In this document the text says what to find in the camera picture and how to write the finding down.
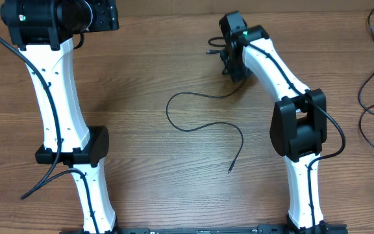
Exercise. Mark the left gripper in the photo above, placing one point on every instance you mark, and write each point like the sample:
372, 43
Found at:
108, 13

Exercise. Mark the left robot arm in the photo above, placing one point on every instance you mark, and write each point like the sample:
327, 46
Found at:
42, 35

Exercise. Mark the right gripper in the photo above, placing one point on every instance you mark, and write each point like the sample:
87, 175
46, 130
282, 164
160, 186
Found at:
236, 76

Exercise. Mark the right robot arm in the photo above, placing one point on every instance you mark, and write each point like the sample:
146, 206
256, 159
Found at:
298, 126

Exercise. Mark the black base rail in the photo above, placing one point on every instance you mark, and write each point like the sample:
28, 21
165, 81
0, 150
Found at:
261, 229

